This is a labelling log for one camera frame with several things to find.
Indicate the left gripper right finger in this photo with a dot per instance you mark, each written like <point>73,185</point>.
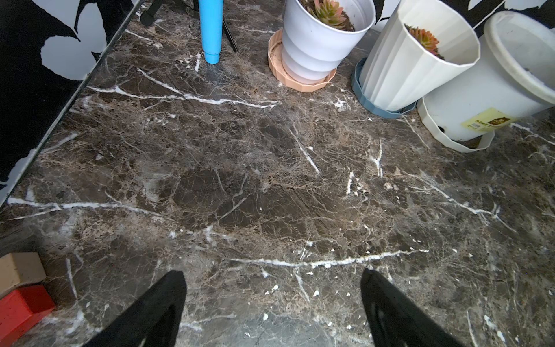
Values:
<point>394,319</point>

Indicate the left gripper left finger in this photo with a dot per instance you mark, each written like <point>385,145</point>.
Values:
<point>153,320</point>

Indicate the orange succulent middle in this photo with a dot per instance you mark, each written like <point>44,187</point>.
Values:
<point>426,39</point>

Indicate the pink-green succulent left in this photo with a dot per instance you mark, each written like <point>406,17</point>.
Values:
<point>329,13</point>

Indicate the red block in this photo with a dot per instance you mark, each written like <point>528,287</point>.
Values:
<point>21,309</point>

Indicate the tan cardboard block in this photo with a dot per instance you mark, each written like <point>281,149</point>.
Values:
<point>20,269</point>

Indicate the blue-grey saucer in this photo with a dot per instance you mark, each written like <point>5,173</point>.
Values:
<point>367,104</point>

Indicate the white fluted pot middle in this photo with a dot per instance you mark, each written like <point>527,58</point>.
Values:
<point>399,70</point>

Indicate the white round pot right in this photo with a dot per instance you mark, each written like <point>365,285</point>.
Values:
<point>513,79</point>

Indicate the white ribbed pot left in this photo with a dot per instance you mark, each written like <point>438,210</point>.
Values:
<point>311,49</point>

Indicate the black mini tripod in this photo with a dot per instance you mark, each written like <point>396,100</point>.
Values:
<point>147,18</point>

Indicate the peach saucer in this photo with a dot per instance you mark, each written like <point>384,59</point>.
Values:
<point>275,62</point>

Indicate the blue handheld device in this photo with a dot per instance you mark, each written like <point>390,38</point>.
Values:
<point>211,25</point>

